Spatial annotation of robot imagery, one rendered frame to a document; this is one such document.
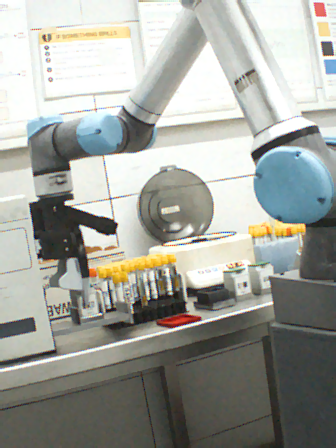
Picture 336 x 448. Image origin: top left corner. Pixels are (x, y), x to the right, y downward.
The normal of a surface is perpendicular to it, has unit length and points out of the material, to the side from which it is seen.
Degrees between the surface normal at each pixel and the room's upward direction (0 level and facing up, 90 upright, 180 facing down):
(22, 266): 90
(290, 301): 90
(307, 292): 90
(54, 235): 90
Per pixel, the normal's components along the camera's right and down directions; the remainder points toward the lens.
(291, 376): -0.89, 0.17
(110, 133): 0.83, -0.11
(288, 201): -0.48, 0.26
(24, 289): 0.43, -0.03
